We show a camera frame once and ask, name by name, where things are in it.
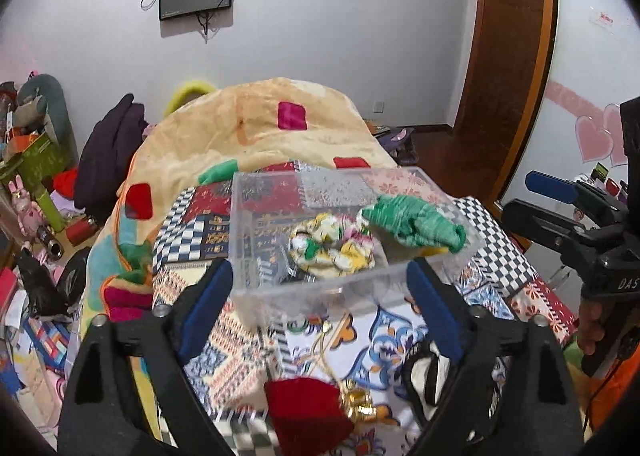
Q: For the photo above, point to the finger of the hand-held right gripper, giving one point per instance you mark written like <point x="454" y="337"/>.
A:
<point x="540" y="228"/>
<point x="550" y="187"/>

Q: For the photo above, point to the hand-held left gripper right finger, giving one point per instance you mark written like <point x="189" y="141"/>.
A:
<point x="435" y="306"/>

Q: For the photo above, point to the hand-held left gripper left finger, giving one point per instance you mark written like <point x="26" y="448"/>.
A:
<point x="205" y="306"/>

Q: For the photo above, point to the clear plastic box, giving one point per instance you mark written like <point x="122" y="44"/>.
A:
<point x="265" y="246"/>

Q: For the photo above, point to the green knitted cloth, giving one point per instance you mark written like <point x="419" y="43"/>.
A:
<point x="415" y="222"/>

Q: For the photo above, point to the yellow white floral scrunchie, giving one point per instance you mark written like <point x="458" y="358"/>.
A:
<point x="325" y="246"/>

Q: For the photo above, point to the red knitted cloth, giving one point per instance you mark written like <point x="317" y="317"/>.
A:
<point x="305" y="411"/>

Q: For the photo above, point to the person's right hand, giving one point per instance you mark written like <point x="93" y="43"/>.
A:
<point x="591" y="331"/>

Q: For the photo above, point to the patchwork bed sheet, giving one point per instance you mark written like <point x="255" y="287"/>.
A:
<point x="240" y="361"/>

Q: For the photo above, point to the black and white pouch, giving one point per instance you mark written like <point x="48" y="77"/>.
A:
<point x="425" y="376"/>

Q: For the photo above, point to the brown wooden door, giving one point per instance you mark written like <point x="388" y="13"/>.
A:
<point x="505" y="60"/>

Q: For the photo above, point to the red thermos bottle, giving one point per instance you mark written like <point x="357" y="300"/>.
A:
<point x="81" y="231"/>

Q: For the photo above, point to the black plastic bag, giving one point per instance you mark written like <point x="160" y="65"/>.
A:
<point x="50" y="286"/>

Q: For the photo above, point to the dark purple bag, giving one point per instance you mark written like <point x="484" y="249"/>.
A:
<point x="397" y="140"/>

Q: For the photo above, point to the beige patterned fleece blanket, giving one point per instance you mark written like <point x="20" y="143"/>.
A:
<point x="260" y="145"/>

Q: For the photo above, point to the dark purple jacket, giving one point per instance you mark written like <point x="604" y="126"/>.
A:
<point x="110" y="150"/>

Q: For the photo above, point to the green tube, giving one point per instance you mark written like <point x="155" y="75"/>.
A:
<point x="49" y="208"/>

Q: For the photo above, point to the pink bunny toy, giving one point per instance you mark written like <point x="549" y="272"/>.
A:
<point x="25" y="208"/>

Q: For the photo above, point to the yellow green plush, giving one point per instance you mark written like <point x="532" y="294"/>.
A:
<point x="187" y="91"/>

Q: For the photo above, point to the green cardboard box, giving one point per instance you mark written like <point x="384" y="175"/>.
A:
<point x="35" y="158"/>

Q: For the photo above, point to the pink heart wall stickers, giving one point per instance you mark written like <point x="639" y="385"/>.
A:
<point x="592" y="135"/>

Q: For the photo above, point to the white wall socket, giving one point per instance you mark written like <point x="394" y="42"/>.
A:
<point x="378" y="107"/>

